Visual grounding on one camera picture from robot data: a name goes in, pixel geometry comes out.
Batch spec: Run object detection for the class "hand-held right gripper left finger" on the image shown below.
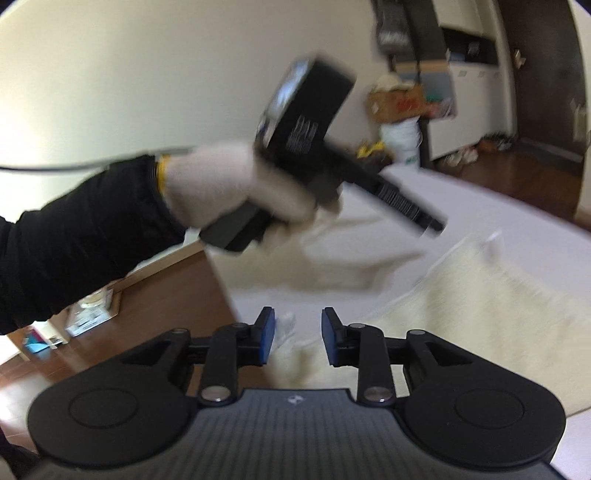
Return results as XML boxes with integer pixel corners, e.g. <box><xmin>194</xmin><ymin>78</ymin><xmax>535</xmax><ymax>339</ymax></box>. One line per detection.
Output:
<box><xmin>115</xmin><ymin>307</ymin><xmax>277</xmax><ymax>407</ymax></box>

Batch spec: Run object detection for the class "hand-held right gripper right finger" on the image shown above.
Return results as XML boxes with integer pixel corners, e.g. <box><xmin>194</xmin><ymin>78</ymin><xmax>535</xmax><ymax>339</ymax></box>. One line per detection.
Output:
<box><xmin>322</xmin><ymin>307</ymin><xmax>481</xmax><ymax>406</ymax></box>

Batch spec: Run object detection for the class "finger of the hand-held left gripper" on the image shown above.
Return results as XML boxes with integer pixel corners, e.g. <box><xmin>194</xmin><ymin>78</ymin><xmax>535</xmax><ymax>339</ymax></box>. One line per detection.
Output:
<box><xmin>337</xmin><ymin>148</ymin><xmax>447</xmax><ymax>239</ymax></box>

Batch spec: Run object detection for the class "cream terry towel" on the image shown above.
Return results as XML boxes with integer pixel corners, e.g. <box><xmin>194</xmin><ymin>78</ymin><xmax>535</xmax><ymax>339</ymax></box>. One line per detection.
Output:
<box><xmin>272</xmin><ymin>231</ymin><xmax>591</xmax><ymax>412</ymax></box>

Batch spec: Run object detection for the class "person's left forearm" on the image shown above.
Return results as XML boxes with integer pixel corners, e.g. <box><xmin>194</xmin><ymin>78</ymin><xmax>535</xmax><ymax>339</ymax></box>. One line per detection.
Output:
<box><xmin>0</xmin><ymin>154</ymin><xmax>186</xmax><ymax>335</ymax></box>

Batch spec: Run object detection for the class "person's left hand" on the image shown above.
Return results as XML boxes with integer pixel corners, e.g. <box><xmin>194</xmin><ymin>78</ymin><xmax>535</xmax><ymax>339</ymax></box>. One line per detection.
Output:
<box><xmin>156</xmin><ymin>141</ymin><xmax>343</xmax><ymax>245</ymax></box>

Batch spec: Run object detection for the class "white plastic bucket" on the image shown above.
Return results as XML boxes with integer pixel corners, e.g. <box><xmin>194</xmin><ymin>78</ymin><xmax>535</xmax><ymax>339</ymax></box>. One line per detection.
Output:
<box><xmin>381</xmin><ymin>117</ymin><xmax>422</xmax><ymax>169</ymax></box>

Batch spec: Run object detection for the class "straw hat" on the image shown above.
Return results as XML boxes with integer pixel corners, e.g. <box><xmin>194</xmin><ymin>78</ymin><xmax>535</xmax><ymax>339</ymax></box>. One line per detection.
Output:
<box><xmin>374</xmin><ymin>74</ymin><xmax>408</xmax><ymax>91</ymax></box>

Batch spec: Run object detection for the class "brown cardboard box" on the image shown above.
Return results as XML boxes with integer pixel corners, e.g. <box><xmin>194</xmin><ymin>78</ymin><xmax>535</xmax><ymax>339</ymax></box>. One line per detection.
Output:
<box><xmin>367</xmin><ymin>85</ymin><xmax>428</xmax><ymax>123</ymax></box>

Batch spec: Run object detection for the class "colourful clothes pile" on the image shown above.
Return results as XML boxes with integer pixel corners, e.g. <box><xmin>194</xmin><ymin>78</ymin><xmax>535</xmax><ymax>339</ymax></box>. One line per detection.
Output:
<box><xmin>425</xmin><ymin>90</ymin><xmax>456</xmax><ymax>119</ymax></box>

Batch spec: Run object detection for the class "grey hanging bag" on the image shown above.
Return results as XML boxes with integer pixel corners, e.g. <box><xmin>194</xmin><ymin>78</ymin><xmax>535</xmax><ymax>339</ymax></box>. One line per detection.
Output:
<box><xmin>376</xmin><ymin>0</ymin><xmax>410</xmax><ymax>51</ymax></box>

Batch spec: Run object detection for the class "white hallway cabinet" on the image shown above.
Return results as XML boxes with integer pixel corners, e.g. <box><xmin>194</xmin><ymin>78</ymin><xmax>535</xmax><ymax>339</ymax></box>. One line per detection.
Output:
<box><xmin>416</xmin><ymin>0</ymin><xmax>515</xmax><ymax>160</ymax></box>

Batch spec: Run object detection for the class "open flat box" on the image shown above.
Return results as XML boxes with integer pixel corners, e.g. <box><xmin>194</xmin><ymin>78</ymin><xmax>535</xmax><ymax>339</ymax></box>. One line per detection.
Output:
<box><xmin>65</xmin><ymin>284</ymin><xmax>122</xmax><ymax>337</ymax></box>

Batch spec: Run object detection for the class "dark wooden door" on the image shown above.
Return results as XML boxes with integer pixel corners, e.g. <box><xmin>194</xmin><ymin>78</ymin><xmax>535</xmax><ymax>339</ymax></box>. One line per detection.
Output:
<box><xmin>501</xmin><ymin>0</ymin><xmax>591</xmax><ymax>139</ymax></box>

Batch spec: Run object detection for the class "teal plastic item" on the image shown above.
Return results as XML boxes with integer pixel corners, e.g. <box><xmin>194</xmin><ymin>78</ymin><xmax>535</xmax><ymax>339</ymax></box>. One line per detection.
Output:
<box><xmin>23</xmin><ymin>327</ymin><xmax>52</xmax><ymax>356</ymax></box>

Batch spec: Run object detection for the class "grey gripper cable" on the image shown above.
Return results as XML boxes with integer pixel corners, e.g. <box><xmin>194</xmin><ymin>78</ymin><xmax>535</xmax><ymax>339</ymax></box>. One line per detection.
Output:
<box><xmin>0</xmin><ymin>147</ymin><xmax>197</xmax><ymax>172</ymax></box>

